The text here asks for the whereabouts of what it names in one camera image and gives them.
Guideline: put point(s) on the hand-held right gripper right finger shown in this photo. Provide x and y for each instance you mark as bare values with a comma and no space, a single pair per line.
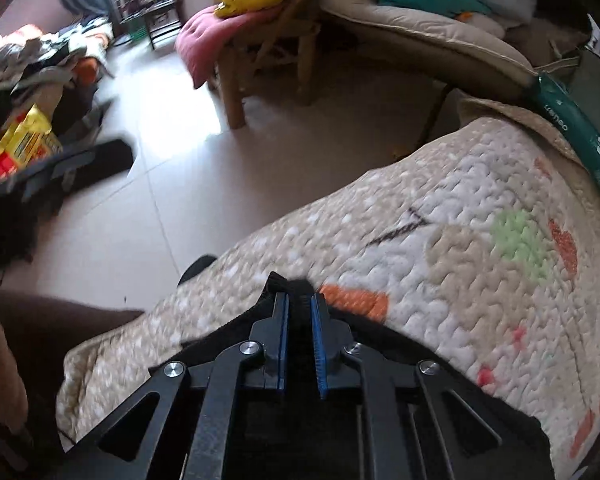
318,355

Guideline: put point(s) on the pile of clothes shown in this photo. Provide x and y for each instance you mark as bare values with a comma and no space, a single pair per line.
40,65

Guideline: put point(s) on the printed quilted blanket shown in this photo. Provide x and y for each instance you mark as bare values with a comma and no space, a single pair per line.
455,270

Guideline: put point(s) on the green basket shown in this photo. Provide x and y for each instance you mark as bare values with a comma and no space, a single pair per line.
137,34

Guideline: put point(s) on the dark green box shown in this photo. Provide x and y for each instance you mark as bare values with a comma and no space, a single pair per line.
597,85

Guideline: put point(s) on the wooden chair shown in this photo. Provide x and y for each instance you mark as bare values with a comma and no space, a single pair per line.
275,55

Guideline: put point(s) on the beige lounge mattress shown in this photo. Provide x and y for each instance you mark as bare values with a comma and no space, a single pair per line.
430,42

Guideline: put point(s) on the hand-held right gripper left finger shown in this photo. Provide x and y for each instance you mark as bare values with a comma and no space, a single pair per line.
281,350

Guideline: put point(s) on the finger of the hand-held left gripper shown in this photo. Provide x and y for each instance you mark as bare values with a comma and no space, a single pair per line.
80,162

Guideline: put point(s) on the pink seat cushion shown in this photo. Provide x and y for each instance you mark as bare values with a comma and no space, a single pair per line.
205,42

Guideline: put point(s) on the black slipper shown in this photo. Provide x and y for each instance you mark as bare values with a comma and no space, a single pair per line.
196,269

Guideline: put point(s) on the yellow snack bag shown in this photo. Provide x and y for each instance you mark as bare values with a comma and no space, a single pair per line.
27,137

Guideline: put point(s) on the dark brown cloth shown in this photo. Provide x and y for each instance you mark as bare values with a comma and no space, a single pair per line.
55,340

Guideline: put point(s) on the green cardboard box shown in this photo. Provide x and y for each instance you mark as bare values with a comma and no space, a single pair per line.
575,120

